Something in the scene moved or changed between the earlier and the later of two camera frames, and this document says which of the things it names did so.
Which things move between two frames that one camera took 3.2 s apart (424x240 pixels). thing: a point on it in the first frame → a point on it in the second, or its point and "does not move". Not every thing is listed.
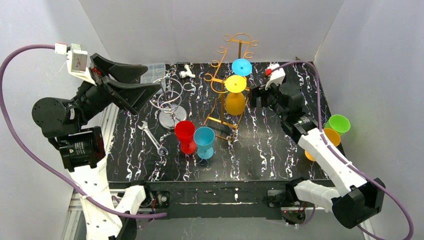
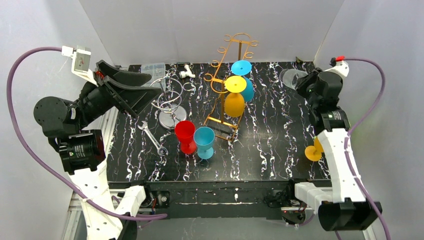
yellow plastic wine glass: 235,101 does not move
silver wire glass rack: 168,100 does not move
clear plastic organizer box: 155,71 does not move
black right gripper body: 259,96 → 303,84
